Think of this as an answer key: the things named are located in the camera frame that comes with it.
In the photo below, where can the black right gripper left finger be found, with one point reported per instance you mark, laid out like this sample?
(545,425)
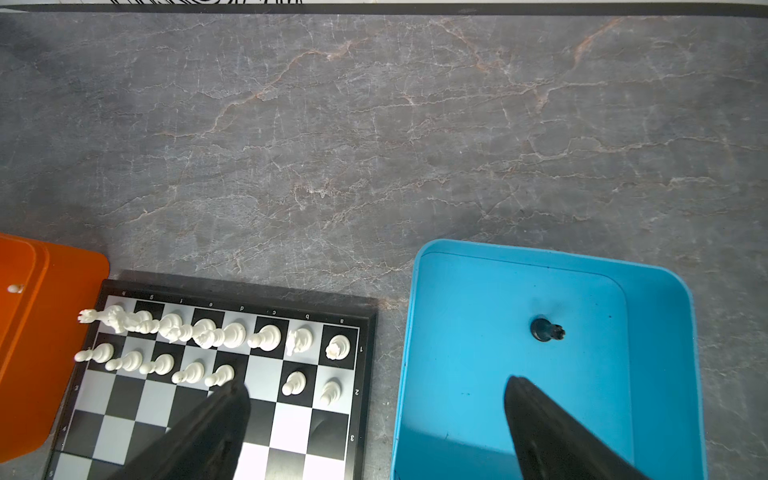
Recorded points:
(205,444)

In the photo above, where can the orange plastic tray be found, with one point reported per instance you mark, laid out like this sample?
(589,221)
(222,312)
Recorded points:
(40,333)

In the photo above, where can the white chess queen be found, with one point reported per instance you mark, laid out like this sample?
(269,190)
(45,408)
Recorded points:
(231,336)

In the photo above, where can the blue plastic tray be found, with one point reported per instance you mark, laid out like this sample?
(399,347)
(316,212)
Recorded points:
(627,368)

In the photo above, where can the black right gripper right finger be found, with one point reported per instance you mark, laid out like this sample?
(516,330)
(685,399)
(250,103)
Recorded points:
(550,444)

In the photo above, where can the black and white chessboard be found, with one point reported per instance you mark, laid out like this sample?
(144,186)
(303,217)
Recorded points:
(306,364)

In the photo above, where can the black chess pawn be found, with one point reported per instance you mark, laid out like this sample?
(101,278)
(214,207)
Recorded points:
(544,331)

